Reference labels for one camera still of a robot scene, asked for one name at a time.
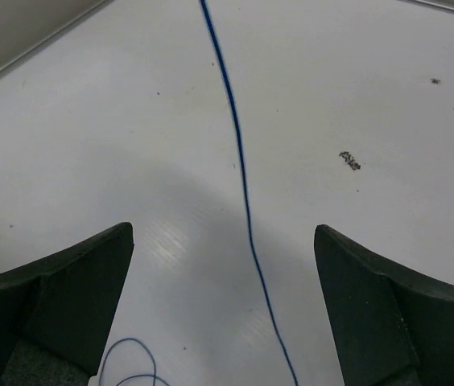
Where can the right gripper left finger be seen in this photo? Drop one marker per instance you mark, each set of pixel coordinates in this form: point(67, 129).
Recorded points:
point(56, 312)

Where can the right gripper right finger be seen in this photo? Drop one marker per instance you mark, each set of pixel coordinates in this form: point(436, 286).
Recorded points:
point(391, 325)

